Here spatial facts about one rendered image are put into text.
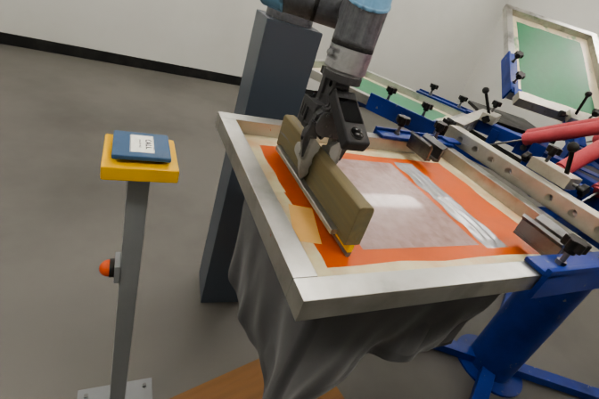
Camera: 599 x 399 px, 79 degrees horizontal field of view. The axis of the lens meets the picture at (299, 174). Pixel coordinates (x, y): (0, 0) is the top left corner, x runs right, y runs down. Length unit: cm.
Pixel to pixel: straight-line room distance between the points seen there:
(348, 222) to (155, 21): 401
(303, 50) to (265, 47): 12
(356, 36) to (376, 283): 38
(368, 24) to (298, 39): 57
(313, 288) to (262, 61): 82
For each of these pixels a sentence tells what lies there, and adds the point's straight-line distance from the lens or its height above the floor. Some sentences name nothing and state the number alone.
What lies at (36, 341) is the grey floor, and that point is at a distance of 166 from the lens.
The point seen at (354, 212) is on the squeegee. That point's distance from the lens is 57.
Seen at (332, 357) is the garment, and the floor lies 72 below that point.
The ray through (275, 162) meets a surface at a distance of 82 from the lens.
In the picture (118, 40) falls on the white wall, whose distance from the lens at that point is 448.
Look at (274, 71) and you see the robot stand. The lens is 118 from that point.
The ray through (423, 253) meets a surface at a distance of 73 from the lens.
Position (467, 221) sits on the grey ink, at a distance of 92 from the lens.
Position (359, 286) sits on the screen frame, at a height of 99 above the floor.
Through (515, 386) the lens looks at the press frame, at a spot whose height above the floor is 1.
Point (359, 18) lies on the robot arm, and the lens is 63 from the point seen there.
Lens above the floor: 132
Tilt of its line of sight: 27 degrees down
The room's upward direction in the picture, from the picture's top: 19 degrees clockwise
